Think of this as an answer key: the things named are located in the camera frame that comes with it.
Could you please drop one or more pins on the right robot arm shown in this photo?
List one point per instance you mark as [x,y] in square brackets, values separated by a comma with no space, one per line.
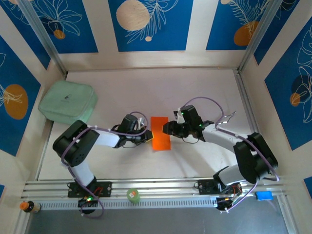
[253,158]

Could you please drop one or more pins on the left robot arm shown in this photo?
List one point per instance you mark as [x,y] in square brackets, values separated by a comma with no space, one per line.
[73,143]

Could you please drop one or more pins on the green can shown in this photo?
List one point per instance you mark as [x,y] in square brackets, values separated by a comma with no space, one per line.
[132,196]

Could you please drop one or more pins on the mint green zipper pouch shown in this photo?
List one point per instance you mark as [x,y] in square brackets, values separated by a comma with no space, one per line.
[63,102]

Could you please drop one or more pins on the blue box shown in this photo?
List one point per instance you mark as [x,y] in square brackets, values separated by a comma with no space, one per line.
[263,196]

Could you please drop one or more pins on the orange capped bottle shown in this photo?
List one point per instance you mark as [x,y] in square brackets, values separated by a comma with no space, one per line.
[30,207]

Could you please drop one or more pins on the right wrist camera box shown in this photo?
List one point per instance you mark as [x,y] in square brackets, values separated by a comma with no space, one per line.
[180,118]

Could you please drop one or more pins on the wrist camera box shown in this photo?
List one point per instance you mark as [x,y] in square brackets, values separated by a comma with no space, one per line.
[141,122]
[180,118]

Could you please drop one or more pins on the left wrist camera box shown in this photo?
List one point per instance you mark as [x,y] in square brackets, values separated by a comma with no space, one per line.
[141,122]

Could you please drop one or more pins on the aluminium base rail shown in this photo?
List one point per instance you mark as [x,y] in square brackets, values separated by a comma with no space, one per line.
[158,185]

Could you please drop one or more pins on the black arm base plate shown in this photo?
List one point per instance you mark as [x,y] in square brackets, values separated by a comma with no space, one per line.
[104,189]
[206,187]

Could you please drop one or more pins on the aluminium frame post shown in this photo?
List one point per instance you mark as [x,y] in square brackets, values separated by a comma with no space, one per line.
[258,34]
[46,41]

